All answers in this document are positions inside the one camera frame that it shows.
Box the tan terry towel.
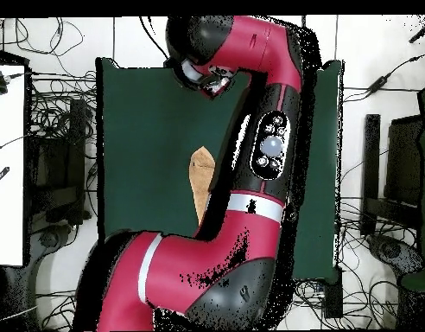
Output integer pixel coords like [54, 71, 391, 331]
[188, 145, 217, 226]

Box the dark green table cloth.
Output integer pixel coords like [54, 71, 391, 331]
[95, 56, 346, 282]

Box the black upright stand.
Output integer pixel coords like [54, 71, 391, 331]
[359, 113, 381, 236]

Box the black equipment rack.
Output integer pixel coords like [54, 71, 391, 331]
[27, 98, 91, 226]

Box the white desk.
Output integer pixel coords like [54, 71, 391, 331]
[0, 63, 27, 267]

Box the black round floor foot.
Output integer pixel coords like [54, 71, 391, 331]
[38, 228, 63, 249]

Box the small black box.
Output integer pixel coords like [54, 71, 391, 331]
[324, 265, 344, 319]

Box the dark grey chair base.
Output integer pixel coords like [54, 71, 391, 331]
[367, 234, 424, 278]

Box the thick black cable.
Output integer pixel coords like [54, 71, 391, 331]
[138, 16, 169, 59]

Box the black power adapter with cable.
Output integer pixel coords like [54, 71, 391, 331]
[343, 51, 425, 103]

